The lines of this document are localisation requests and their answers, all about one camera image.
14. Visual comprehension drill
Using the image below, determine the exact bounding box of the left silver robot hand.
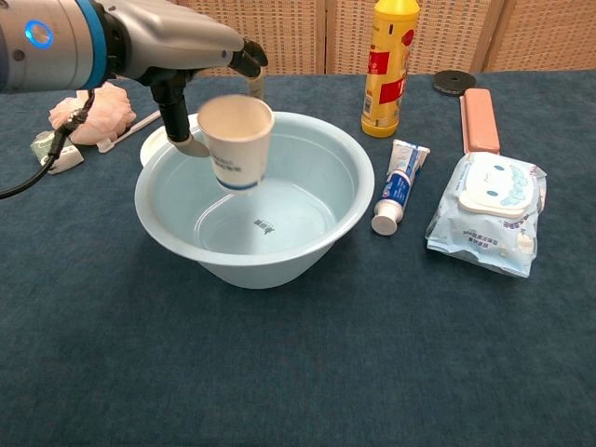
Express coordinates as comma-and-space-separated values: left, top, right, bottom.
110, 0, 270, 159

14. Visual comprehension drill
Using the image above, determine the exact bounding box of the pink bath loofah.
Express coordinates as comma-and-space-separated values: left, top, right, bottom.
48, 79, 138, 146

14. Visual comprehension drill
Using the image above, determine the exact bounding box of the white paper cup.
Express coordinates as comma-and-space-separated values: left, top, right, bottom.
196, 94, 276, 194

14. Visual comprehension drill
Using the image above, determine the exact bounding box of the light blue wet wipes pack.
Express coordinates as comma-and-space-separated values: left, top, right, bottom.
424, 152, 549, 279

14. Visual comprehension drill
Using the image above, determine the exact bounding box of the light blue plastic basin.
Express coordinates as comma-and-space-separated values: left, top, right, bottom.
134, 110, 376, 291

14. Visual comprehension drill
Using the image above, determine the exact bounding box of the white toothbrush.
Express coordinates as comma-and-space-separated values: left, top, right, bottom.
96, 110, 162, 154

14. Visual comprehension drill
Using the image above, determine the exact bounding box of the white round plate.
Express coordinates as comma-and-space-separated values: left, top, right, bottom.
139, 125, 171, 167

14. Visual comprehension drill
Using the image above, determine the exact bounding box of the wicker folding screen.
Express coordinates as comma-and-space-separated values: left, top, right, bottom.
174, 0, 596, 78

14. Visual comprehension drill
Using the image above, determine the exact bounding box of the small green white pack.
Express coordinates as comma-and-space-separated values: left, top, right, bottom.
30, 130, 86, 176

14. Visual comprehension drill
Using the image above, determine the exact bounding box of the yellow detergent bottle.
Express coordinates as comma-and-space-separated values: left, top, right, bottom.
360, 0, 422, 139

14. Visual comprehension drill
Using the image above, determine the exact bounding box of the blue white toothpaste tube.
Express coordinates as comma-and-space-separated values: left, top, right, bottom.
371, 139, 432, 237

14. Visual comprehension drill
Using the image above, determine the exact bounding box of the black round disc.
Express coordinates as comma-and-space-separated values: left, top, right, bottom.
432, 69, 477, 97

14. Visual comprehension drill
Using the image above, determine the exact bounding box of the pink toothbrush case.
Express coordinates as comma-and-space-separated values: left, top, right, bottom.
459, 88, 502, 156

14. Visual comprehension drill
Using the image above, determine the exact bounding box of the dark blue table cloth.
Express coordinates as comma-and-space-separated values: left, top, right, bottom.
0, 69, 596, 447

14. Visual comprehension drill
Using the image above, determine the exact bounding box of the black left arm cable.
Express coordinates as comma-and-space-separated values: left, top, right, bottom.
0, 88, 97, 201

